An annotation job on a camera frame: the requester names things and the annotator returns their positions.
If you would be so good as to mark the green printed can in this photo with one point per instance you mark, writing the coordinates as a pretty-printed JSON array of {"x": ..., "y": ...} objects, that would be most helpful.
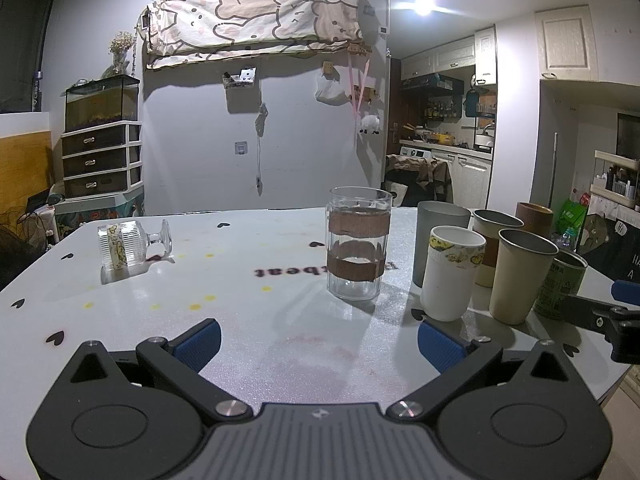
[{"x": 555, "y": 290}]

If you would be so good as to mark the wall hook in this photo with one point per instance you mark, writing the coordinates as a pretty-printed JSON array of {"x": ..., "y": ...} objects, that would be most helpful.
[{"x": 241, "y": 148}]

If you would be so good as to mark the white hanging bag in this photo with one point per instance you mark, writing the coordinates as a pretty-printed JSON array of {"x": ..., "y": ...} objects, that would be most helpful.
[{"x": 330, "y": 91}]

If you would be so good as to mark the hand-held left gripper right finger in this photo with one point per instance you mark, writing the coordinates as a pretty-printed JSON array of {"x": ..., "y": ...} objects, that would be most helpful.
[{"x": 440, "y": 350}]

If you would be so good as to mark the grey cup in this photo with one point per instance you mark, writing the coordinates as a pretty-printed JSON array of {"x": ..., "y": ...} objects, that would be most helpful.
[{"x": 435, "y": 220}]

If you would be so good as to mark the pink ribbons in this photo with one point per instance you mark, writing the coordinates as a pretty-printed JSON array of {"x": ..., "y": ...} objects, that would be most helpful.
[{"x": 356, "y": 95}]

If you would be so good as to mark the clear stemmed glass cup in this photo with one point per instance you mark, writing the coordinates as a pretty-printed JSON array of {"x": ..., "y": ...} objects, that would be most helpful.
[{"x": 122, "y": 247}]

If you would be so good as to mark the white storage rack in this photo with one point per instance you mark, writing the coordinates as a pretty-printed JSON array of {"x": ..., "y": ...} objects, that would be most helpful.
[{"x": 617, "y": 175}]

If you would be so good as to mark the glass fish tank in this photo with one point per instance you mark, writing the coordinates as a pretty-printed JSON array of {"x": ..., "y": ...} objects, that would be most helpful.
[{"x": 102, "y": 105}]

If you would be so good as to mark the white kitchen wall cabinets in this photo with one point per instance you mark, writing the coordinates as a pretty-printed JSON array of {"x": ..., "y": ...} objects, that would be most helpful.
[{"x": 450, "y": 55}]

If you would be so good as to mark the white mop pole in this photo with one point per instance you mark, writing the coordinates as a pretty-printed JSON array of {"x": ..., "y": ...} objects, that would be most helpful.
[{"x": 553, "y": 170}]

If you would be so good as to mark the dark printed panel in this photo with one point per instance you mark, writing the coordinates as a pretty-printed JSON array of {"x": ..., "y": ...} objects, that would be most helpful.
[{"x": 607, "y": 245}]

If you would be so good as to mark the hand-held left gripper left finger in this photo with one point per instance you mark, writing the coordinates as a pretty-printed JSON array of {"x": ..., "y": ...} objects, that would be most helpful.
[{"x": 199, "y": 344}]

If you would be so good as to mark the printed blanket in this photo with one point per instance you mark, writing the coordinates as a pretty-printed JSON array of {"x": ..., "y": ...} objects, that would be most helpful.
[{"x": 250, "y": 15}]

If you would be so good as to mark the plain beige cup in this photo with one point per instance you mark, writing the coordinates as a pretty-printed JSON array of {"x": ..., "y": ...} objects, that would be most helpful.
[{"x": 517, "y": 285}]

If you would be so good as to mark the white cabinet door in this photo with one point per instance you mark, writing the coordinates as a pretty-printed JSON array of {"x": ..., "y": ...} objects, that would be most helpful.
[{"x": 567, "y": 42}]

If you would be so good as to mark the beige cup brown sleeve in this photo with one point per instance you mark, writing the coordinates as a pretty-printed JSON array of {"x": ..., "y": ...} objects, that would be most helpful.
[{"x": 492, "y": 225}]

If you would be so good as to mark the clear glass brown bands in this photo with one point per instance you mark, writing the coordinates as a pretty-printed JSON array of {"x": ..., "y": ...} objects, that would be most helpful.
[{"x": 357, "y": 250}]

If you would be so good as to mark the dried flowers in vase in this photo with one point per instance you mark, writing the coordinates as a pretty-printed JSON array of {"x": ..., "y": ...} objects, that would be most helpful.
[{"x": 121, "y": 47}]

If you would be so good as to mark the chair with brown cloth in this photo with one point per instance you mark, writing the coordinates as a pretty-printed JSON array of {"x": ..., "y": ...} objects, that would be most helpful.
[{"x": 420, "y": 177}]

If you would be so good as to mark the white plush sheep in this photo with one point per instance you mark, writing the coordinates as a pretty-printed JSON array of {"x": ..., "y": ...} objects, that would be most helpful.
[{"x": 369, "y": 124}]

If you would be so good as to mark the floral printed cabinet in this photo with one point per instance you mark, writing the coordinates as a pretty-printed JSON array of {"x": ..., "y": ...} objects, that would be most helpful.
[{"x": 100, "y": 212}]

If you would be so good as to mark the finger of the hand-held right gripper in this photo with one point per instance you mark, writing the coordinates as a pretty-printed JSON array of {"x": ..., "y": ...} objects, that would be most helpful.
[
  {"x": 625, "y": 332},
  {"x": 627, "y": 290}
]

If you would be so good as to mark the dark plastic drawer unit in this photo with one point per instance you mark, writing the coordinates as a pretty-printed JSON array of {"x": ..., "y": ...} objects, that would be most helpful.
[{"x": 97, "y": 160}]

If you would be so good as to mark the green plastic bag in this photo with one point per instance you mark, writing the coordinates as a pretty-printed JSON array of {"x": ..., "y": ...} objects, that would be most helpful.
[{"x": 574, "y": 215}]

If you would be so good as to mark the ceiling light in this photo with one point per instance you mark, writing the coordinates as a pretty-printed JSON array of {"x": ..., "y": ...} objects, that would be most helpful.
[{"x": 423, "y": 5}]

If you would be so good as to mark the white cup yellow print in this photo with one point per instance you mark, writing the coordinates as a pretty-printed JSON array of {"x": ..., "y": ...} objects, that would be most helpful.
[{"x": 447, "y": 285}]

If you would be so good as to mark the wooden board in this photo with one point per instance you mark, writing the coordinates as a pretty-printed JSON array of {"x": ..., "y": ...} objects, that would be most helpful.
[{"x": 25, "y": 170}]

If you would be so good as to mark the white washing machine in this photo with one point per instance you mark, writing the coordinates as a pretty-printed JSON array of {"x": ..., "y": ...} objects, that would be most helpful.
[{"x": 417, "y": 151}]

